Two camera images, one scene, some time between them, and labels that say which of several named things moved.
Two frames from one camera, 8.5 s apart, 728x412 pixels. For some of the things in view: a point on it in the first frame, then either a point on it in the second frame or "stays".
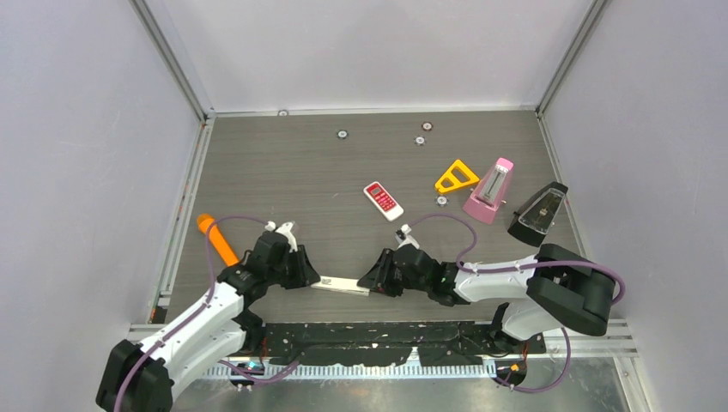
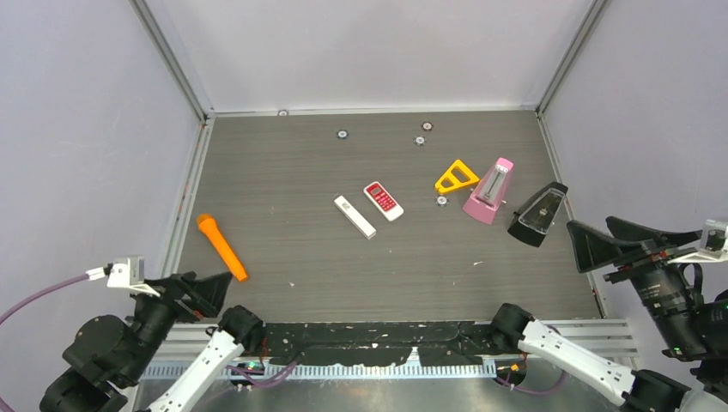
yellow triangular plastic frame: [457, 176] stays
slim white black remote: [345, 285] to [357, 219]
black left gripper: [305, 275] to [206, 294]
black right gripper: [377, 279] to [591, 245]
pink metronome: [485, 203] stays
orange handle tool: [226, 250] stays
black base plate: [364, 343] stays
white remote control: [391, 210] stays
